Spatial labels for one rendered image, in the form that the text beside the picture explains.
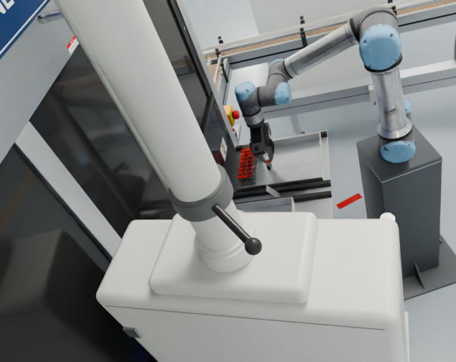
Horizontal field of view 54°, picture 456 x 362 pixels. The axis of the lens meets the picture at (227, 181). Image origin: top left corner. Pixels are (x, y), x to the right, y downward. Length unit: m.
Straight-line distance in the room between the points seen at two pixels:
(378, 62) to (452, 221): 1.45
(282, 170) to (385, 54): 0.65
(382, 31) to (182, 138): 0.99
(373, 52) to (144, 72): 1.04
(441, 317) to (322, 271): 1.73
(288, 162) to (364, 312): 1.25
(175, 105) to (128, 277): 0.39
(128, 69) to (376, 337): 0.49
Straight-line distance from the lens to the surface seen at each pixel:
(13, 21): 0.85
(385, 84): 1.52
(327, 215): 1.62
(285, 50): 2.55
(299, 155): 1.86
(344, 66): 3.35
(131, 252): 0.84
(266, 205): 1.70
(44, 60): 0.89
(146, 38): 0.47
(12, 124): 0.79
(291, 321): 0.68
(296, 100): 2.76
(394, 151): 1.67
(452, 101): 3.45
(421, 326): 2.37
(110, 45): 0.46
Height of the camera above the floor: 2.13
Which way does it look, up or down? 42 degrees down
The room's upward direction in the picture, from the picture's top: 24 degrees counter-clockwise
